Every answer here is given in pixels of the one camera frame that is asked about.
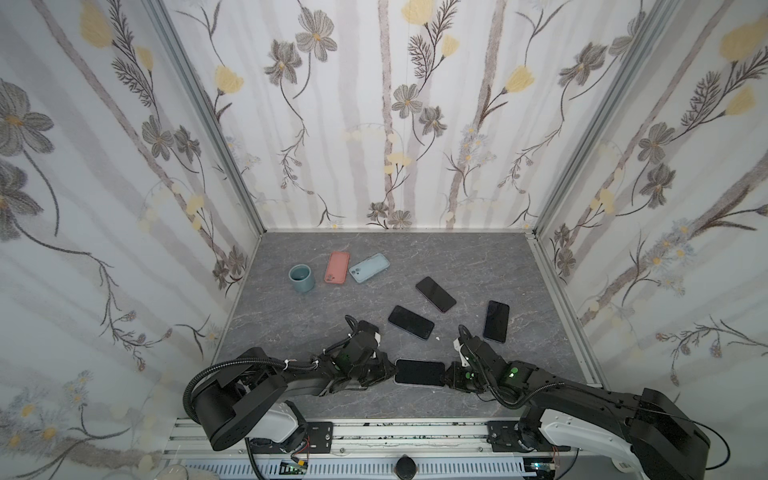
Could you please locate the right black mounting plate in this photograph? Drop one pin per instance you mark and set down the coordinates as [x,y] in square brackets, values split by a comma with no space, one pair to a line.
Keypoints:
[511,436]

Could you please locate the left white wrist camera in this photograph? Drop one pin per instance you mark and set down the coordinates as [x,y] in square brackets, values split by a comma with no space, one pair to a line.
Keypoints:
[369,333]

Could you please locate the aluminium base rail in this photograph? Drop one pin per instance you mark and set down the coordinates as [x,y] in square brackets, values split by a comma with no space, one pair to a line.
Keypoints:
[368,449]

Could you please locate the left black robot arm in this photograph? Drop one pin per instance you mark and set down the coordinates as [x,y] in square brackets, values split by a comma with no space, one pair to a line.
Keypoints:
[229,398]

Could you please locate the black phone blue edge middle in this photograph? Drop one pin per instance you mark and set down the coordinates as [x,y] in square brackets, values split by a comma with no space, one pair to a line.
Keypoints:
[411,322]

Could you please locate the black mounting plate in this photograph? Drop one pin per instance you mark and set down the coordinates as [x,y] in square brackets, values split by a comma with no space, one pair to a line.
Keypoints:
[511,436]
[318,438]

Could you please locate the black knob on rail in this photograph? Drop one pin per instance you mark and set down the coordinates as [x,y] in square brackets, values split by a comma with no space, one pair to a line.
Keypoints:
[405,468]

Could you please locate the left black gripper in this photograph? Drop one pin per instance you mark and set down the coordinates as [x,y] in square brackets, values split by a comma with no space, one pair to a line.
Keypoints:
[384,364]

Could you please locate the black phone blue edge far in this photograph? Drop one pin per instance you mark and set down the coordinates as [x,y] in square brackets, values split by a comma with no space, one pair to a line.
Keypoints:
[436,294]

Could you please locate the black phone blue edge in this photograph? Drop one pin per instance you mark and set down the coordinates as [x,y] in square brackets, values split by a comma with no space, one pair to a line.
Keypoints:
[411,322]
[436,294]

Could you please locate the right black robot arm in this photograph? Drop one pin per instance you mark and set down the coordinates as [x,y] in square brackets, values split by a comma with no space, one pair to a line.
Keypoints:
[647,431]

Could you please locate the teal ceramic cup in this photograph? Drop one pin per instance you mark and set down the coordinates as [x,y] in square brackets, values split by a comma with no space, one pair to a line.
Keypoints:
[301,278]

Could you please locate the light blue case far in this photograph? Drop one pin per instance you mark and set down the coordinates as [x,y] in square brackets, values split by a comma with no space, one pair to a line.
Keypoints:
[369,268]

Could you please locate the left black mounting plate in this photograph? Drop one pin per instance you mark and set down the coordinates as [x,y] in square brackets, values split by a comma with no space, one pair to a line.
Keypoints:
[318,438]

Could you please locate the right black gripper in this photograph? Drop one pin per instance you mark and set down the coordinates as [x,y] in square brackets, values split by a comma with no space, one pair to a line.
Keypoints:
[459,372]

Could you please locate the pink phone case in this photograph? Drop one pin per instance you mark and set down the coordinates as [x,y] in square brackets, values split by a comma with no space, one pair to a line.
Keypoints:
[337,268]

